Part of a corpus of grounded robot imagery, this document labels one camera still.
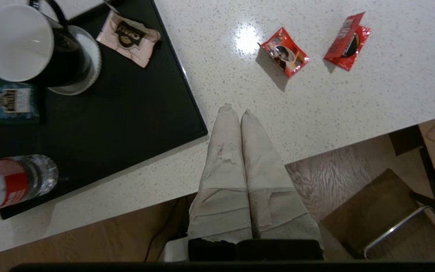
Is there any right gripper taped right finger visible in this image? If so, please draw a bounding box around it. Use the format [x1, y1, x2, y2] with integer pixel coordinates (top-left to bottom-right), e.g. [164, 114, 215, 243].
[240, 110, 324, 261]

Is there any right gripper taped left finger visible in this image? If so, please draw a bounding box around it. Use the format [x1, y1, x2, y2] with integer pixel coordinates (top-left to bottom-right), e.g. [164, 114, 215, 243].
[187, 104, 254, 261]

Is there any red sachet dark end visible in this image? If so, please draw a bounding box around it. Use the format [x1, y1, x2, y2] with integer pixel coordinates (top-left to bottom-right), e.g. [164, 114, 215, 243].
[257, 26, 311, 79]

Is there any red sachet with black circle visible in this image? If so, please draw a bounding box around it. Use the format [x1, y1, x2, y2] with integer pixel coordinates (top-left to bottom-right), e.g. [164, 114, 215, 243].
[323, 12, 373, 71]

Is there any pink tea sachet black logo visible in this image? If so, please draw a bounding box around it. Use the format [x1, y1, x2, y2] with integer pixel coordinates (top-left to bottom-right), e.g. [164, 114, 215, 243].
[97, 10, 161, 69]

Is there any clear water bottle red cap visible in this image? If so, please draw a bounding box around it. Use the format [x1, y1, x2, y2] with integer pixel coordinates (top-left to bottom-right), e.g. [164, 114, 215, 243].
[0, 154, 59, 216]

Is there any teal tea sachet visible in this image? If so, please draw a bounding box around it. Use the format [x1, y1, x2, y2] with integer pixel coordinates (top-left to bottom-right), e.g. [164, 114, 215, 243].
[0, 81, 41, 125]

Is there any black rectangular serving tray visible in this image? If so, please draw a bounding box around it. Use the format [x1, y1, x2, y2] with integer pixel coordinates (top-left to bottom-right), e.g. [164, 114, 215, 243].
[0, 0, 208, 220]

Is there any round white coaster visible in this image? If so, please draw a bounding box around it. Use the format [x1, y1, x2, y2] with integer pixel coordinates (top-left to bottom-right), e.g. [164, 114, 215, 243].
[47, 25, 102, 96]

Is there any black mug white inside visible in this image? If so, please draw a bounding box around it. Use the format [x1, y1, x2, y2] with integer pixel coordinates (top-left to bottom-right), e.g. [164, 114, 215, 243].
[0, 0, 91, 88]

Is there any black floor cable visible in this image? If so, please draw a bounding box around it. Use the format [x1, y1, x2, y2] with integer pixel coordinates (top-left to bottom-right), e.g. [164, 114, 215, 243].
[144, 196, 188, 262]

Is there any brown chair chrome frame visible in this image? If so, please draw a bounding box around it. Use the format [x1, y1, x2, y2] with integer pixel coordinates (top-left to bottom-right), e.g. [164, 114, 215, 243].
[319, 168, 435, 261]

